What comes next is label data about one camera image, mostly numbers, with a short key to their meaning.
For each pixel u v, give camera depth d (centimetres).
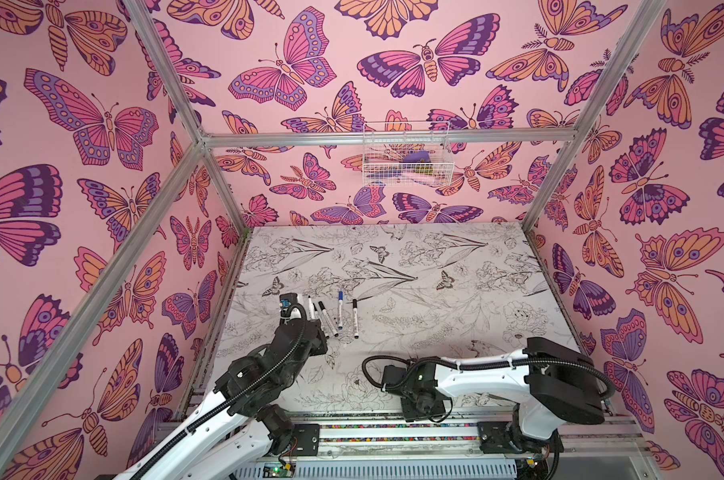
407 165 92
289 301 61
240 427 47
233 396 45
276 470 72
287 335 49
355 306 98
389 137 94
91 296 57
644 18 69
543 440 61
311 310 71
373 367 73
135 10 68
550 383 43
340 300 100
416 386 60
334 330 92
